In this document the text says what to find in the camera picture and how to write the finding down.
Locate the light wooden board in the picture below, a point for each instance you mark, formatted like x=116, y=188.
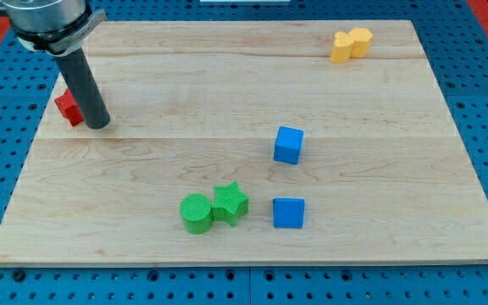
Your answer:
x=383, y=171

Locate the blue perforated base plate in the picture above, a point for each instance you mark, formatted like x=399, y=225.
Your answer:
x=454, y=35

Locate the blue cube upper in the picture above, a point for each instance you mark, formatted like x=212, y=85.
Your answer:
x=288, y=145

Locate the green star block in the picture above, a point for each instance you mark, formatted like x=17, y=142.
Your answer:
x=229, y=203

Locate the yellow heart block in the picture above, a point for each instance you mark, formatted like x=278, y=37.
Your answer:
x=341, y=47

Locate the red star block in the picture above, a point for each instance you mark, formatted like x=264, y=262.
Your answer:
x=68, y=108

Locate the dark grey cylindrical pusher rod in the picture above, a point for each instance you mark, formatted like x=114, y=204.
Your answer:
x=80, y=80

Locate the blue cube lower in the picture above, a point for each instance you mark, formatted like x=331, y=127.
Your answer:
x=288, y=212

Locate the yellow hexagon block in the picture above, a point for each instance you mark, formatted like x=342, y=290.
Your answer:
x=362, y=38

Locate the blue cube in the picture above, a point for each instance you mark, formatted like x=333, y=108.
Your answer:
x=288, y=145
x=288, y=212

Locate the green cylinder block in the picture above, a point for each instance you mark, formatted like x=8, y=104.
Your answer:
x=196, y=213

